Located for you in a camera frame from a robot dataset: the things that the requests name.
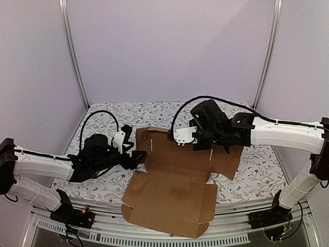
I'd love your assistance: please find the right aluminium frame post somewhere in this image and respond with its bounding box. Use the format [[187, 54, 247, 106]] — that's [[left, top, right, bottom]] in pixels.
[[252, 0, 282, 110]]

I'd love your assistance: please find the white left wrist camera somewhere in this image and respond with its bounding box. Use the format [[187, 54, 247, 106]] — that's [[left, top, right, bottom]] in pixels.
[[112, 125, 133, 153]]

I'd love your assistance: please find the floral patterned table mat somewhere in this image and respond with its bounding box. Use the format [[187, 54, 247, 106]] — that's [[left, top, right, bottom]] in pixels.
[[51, 101, 287, 204]]

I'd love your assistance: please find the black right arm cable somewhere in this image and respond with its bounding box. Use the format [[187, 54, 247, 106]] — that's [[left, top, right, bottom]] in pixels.
[[171, 96, 325, 141]]

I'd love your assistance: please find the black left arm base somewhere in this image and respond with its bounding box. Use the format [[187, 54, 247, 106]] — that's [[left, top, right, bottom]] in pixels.
[[50, 189, 95, 229]]

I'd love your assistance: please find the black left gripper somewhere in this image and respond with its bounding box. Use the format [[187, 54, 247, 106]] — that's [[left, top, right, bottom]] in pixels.
[[92, 142, 147, 173]]

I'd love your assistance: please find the aluminium frame post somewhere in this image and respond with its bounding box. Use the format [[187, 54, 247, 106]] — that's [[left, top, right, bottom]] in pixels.
[[58, 0, 90, 110], [252, 0, 282, 110]]

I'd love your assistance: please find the brown cardboard box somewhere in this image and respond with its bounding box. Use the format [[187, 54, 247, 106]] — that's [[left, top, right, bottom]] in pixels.
[[121, 127, 243, 238]]

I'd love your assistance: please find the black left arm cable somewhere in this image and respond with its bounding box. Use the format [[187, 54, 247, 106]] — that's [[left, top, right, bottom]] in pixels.
[[78, 111, 120, 155]]

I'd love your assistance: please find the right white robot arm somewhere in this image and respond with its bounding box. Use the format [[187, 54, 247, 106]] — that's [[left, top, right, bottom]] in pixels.
[[190, 99, 328, 224]]

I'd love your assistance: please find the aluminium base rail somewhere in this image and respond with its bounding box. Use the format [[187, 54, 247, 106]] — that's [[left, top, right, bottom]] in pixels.
[[23, 199, 321, 246]]

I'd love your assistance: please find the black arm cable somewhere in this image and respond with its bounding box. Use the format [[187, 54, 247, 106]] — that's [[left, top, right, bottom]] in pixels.
[[171, 96, 325, 141], [78, 111, 120, 155]]

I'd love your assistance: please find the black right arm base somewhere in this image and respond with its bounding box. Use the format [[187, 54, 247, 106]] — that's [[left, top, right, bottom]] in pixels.
[[248, 190, 293, 229]]

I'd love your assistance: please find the left aluminium frame post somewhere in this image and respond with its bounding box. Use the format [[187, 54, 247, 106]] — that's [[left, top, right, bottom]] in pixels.
[[58, 0, 90, 110]]

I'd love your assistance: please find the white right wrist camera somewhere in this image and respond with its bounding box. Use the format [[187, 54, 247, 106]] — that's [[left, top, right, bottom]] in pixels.
[[167, 127, 197, 146]]

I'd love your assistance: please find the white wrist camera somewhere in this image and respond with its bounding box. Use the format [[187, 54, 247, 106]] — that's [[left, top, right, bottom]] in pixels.
[[167, 127, 197, 146], [112, 125, 133, 153]]

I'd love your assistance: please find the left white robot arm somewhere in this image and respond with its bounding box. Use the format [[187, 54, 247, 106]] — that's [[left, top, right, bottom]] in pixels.
[[1, 131, 147, 223]]

